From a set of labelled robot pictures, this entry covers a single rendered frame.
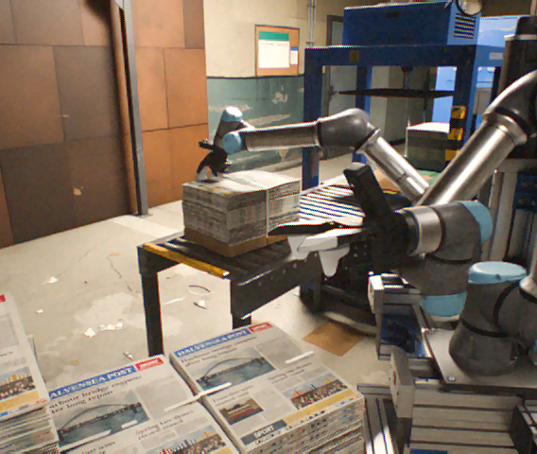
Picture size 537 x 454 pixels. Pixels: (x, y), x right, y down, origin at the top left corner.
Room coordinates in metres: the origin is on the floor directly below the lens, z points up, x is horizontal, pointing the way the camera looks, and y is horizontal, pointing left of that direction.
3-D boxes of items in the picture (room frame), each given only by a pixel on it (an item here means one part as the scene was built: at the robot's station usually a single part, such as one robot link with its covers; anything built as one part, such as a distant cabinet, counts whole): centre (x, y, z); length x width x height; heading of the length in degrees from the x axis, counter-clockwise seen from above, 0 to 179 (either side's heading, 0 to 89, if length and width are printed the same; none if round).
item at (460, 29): (2.85, -0.78, 1.65); 0.60 x 0.45 x 0.20; 50
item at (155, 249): (1.57, 0.30, 0.81); 0.43 x 0.03 x 0.02; 50
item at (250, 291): (1.91, -0.32, 0.74); 1.34 x 0.05 x 0.12; 140
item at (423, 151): (3.29, -1.15, 0.93); 0.38 x 0.30 x 0.26; 140
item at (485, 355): (0.97, -0.50, 0.87); 0.15 x 0.15 x 0.10
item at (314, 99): (2.90, -0.26, 0.77); 0.09 x 0.09 x 1.55; 50
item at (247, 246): (1.75, 0.18, 0.83); 0.29 x 0.16 x 0.04; 44
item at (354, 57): (2.85, -0.78, 1.50); 0.94 x 0.68 x 0.10; 50
